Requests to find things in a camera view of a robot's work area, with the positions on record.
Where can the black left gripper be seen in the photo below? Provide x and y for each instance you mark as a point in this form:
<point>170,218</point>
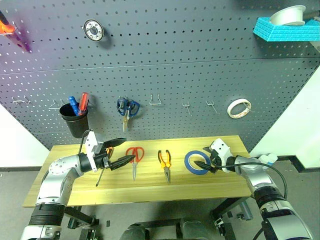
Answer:
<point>101,158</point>

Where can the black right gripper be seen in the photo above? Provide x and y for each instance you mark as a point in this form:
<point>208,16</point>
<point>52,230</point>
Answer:
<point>214,160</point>

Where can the blue tape roll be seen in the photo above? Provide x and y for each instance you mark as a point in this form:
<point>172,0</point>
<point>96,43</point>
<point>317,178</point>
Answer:
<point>187,162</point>

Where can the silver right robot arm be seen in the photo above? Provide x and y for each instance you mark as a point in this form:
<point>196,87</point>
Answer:
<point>257,175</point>

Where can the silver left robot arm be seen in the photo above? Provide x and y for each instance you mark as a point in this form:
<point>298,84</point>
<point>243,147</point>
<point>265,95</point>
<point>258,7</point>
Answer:
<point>60,170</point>

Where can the grey pegboard panel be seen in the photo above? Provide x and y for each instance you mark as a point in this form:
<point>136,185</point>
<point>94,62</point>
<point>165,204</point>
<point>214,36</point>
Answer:
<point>175,62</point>

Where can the yellow black needle-nose pliers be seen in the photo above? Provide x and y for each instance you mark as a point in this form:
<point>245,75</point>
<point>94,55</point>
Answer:
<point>167,173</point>

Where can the black cup holder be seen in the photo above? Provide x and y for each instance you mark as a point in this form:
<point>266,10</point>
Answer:
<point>75,127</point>

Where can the white tape roll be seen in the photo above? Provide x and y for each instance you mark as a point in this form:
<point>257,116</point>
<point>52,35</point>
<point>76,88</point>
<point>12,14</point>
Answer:
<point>231,110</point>

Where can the black metal table leg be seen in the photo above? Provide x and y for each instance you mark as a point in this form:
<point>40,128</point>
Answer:
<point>225,210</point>
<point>80,217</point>

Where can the white plastic bottle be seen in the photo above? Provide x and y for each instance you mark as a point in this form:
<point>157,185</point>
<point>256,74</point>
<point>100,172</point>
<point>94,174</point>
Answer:
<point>268,158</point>

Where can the round silver metal disc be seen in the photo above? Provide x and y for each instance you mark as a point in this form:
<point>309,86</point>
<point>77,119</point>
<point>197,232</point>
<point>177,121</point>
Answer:
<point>98,35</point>

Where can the cyan plastic basket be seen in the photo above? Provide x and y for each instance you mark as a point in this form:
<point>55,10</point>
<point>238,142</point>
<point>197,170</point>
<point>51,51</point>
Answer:
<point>287,33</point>

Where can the white round bowl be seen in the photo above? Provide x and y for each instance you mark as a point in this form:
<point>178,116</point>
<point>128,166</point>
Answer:
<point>285,16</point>

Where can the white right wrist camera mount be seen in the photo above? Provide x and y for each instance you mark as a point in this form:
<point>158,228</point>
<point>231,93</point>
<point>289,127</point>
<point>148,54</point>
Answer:
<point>221,147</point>

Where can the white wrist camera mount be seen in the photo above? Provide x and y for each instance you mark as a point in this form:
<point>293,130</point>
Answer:
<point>90,143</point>
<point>221,147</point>

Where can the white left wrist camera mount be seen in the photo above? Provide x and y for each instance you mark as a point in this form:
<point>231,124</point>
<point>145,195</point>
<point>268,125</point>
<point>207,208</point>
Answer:
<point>90,143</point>

